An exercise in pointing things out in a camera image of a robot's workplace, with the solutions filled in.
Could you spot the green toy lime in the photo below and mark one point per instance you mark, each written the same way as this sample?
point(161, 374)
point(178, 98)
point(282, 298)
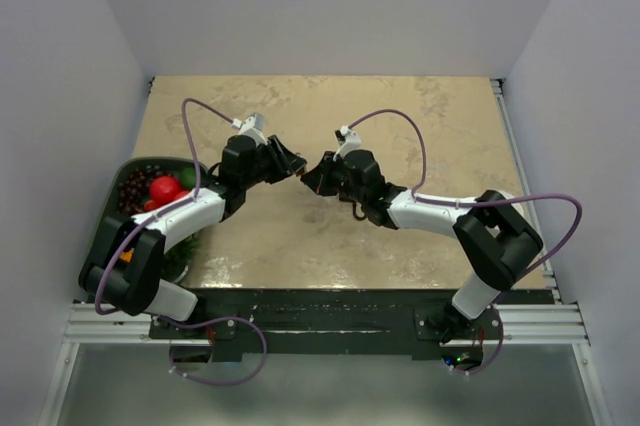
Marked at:
point(189, 178)

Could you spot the red toy apple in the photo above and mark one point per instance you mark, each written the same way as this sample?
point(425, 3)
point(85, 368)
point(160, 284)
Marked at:
point(166, 189)

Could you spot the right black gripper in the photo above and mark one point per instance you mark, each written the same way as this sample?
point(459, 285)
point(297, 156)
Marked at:
point(319, 178)

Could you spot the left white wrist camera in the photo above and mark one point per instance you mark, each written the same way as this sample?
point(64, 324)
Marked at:
point(251, 127)

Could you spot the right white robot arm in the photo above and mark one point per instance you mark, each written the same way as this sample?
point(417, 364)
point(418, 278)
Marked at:
point(496, 238)

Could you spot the dark red grape bunch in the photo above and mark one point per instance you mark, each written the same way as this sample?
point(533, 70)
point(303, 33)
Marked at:
point(134, 191)

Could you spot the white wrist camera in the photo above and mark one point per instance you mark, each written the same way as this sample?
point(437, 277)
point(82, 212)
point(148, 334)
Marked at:
point(348, 141)
point(251, 127)

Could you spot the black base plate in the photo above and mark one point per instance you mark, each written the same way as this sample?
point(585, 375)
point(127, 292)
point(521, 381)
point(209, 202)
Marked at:
point(417, 323)

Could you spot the black padlock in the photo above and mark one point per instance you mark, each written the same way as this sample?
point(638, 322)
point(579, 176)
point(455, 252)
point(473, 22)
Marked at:
point(359, 206)

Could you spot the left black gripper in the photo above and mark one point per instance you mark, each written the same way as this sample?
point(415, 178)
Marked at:
point(284, 162)

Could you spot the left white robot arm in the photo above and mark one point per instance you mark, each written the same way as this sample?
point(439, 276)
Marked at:
point(123, 267)

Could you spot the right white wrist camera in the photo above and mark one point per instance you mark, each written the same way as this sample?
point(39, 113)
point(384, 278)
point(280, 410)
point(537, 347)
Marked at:
point(348, 141)

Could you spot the aluminium frame rail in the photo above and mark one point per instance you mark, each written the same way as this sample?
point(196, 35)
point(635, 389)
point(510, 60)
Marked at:
point(555, 324)

